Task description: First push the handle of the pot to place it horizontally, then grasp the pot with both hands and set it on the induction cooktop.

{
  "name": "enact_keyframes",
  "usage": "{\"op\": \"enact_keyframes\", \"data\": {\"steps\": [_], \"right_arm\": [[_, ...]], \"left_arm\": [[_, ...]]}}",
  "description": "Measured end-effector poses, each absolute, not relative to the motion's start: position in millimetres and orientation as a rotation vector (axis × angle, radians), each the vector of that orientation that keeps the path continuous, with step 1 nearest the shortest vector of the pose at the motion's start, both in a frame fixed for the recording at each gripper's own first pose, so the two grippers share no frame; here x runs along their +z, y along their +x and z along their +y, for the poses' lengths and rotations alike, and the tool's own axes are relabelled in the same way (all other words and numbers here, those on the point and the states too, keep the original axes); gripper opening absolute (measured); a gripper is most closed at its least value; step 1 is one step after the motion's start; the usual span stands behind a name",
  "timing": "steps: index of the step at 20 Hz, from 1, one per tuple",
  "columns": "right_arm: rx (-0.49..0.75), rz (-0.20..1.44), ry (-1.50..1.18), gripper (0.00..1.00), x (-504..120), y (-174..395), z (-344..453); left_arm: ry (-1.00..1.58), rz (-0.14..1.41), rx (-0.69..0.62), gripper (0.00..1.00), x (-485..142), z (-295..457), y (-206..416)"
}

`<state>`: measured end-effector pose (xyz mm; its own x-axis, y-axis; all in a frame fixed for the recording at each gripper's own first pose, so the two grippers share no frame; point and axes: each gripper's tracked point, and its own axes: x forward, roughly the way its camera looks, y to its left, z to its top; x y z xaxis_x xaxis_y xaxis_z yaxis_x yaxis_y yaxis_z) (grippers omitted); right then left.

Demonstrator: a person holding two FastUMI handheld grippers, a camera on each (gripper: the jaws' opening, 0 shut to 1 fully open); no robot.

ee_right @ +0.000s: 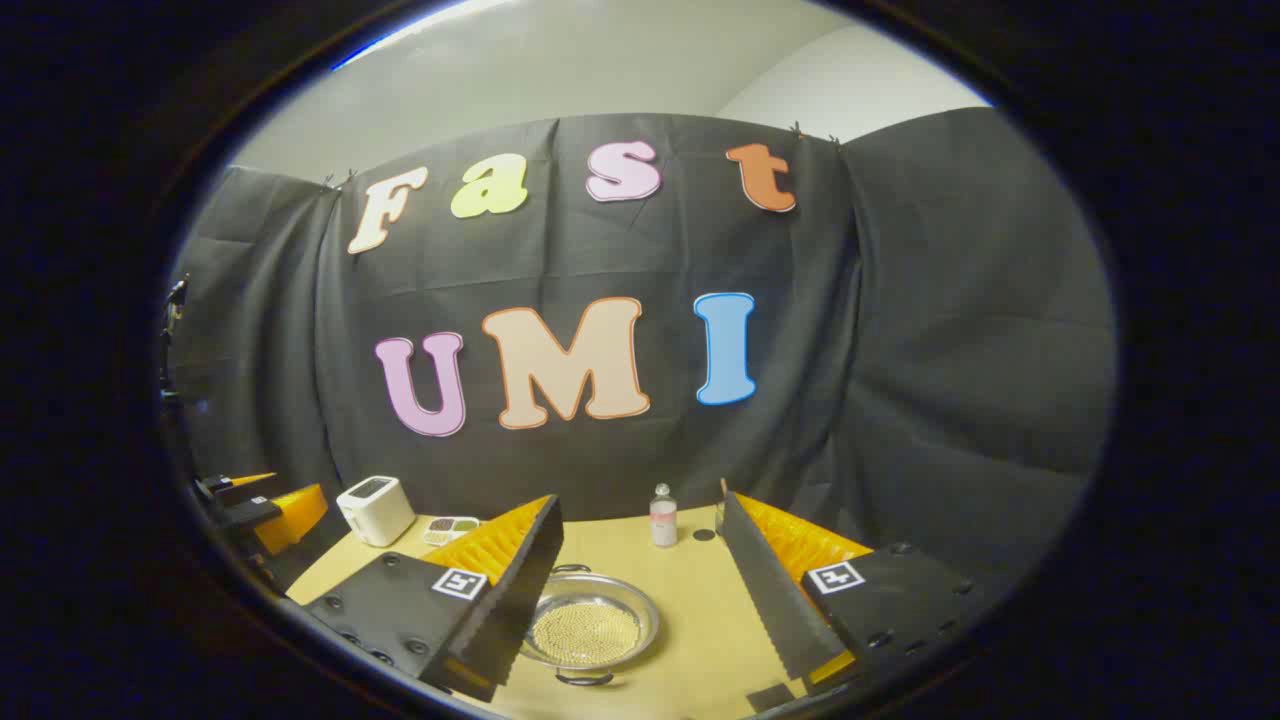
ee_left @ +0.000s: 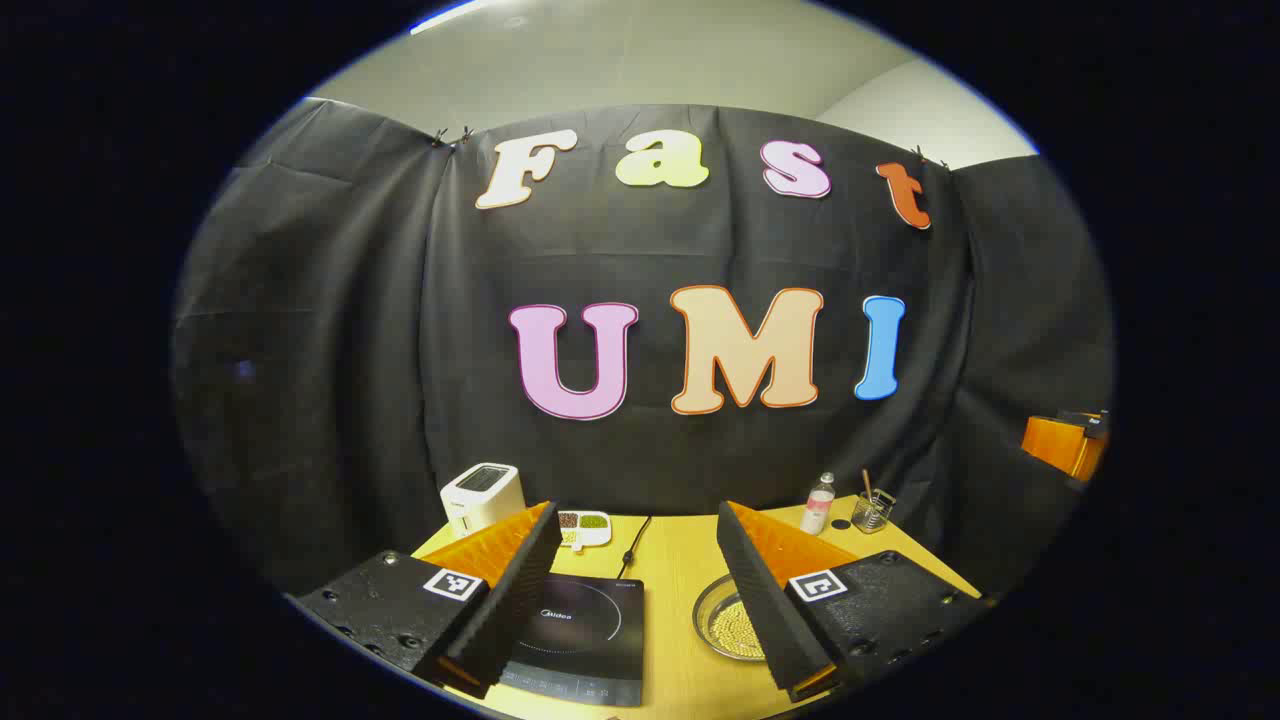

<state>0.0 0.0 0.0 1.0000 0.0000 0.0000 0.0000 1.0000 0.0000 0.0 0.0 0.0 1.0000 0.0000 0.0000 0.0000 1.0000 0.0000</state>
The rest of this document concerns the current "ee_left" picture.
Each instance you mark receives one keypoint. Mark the clear bottle with pink label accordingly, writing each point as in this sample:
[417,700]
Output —
[817,510]

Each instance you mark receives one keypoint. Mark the wooden stick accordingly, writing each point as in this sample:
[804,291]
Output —
[867,482]

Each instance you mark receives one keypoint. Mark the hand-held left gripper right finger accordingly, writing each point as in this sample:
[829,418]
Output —
[765,610]

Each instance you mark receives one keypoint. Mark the white divided dish with beans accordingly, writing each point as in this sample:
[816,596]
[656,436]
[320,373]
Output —
[590,530]

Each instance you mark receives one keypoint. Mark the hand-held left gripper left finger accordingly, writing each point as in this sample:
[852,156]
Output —
[520,600]

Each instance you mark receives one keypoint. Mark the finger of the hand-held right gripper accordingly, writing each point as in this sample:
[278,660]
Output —
[1055,445]

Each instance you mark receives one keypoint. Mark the pile of yellow soybeans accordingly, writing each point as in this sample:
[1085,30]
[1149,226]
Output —
[742,630]

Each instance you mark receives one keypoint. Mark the black backdrop cloth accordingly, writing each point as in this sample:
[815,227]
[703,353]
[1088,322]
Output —
[350,350]

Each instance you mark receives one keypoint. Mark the white toaster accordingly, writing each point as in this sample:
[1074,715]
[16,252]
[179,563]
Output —
[480,495]

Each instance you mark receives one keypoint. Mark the black induction cooktop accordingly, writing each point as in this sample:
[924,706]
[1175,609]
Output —
[590,640]

